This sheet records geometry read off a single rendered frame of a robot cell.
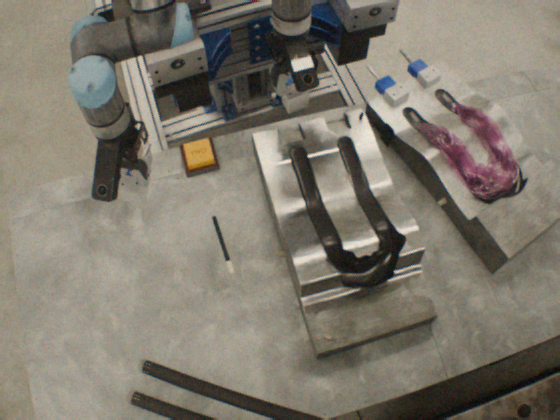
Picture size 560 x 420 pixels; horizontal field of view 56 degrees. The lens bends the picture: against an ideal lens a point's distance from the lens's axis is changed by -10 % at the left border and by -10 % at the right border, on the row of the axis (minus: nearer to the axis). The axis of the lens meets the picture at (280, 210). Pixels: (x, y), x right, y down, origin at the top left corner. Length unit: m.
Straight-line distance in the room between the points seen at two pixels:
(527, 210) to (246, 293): 0.64
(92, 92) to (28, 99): 1.82
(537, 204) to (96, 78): 0.94
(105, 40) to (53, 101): 1.67
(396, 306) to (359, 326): 0.09
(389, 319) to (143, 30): 0.72
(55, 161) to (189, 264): 1.31
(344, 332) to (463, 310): 0.28
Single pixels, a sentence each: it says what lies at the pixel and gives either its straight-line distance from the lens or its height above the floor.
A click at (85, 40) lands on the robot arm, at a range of 1.00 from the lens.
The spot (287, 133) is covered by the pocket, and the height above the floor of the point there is 0.86.
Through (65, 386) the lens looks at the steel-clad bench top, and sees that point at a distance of 1.28.
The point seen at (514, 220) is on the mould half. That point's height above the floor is 0.91.
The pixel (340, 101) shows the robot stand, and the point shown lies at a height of 0.21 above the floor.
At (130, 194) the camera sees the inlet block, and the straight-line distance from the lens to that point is 1.20.
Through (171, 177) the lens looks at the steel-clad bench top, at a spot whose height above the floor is 0.80.
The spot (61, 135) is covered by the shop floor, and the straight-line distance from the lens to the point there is 2.53.
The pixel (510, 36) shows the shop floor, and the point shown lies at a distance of 2.92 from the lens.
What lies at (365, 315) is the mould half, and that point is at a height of 0.86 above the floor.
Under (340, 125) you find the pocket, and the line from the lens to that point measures 1.34.
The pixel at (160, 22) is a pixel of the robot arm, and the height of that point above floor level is 1.29.
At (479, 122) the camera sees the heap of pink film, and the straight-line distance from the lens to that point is 1.37.
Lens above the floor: 1.99
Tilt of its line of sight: 66 degrees down
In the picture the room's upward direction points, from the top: 1 degrees counter-clockwise
